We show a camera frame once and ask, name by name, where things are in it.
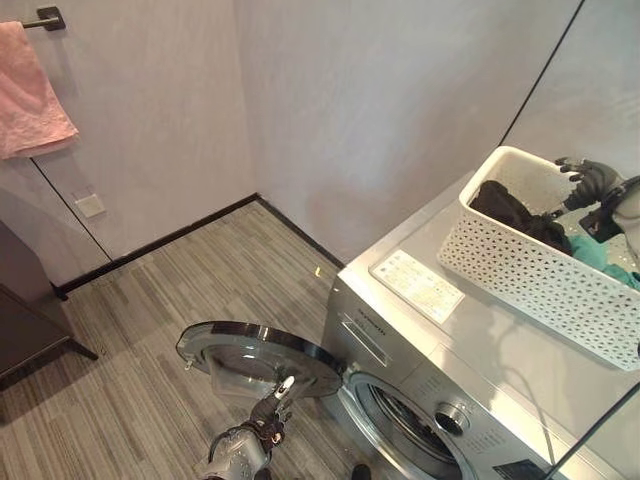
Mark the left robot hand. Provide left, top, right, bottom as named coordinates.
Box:
left=249, top=376, right=296, bottom=437

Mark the teal garment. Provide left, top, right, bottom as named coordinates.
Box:
left=569, top=233, right=640, bottom=291

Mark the white wall socket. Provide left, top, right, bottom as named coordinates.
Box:
left=74, top=194, right=107, bottom=218

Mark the black garment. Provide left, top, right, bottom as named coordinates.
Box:
left=468, top=179, right=574, bottom=257

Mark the white instruction label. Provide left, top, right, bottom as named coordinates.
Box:
left=369, top=249, right=466, bottom=325

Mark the white plastic laundry basket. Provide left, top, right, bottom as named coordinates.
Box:
left=437, top=145, right=640, bottom=373

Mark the round glass washer door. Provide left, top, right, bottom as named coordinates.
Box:
left=175, top=320, right=345, bottom=400

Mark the dark metal towel bar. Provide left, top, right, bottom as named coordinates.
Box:
left=20, top=5, right=65, bottom=33

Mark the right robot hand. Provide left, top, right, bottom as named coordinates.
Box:
left=554, top=156, right=623, bottom=219

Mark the pink towel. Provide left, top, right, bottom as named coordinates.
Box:
left=0, top=20, right=80, bottom=161

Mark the silver washer control knob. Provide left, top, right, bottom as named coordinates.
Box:
left=433, top=402, right=472, bottom=432

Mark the dark wooden cabinet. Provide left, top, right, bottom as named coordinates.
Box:
left=0, top=219, right=99, bottom=392

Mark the silver front-load washing machine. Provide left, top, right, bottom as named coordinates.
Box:
left=321, top=169, right=640, bottom=480

